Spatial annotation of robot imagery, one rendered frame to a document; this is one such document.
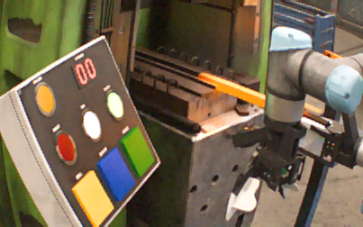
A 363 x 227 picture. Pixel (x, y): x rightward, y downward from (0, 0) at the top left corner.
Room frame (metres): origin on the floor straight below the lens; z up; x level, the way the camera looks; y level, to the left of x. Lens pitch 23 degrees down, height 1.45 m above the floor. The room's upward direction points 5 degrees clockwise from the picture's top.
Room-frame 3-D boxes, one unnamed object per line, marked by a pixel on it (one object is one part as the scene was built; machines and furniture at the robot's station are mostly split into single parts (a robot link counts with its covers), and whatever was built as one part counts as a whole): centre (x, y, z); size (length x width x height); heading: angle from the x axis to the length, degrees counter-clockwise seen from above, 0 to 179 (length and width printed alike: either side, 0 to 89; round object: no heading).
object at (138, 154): (0.86, 0.08, 1.01); 0.07 x 0.05 x 0.07; 164
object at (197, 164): (1.46, 0.05, 0.69); 0.56 x 0.38 x 0.45; 49
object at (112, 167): (0.76, 0.10, 1.01); 0.07 x 0.05 x 0.07; 164
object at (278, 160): (0.78, -0.17, 1.07); 0.09 x 0.08 x 0.12; 35
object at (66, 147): (0.68, 0.17, 1.09); 0.05 x 0.03 x 0.04; 139
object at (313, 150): (1.59, -0.55, 0.75); 0.40 x 0.30 x 0.02; 135
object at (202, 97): (1.41, 0.08, 0.96); 0.42 x 0.20 x 0.09; 49
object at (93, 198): (0.67, 0.13, 1.01); 0.07 x 0.05 x 0.07; 164
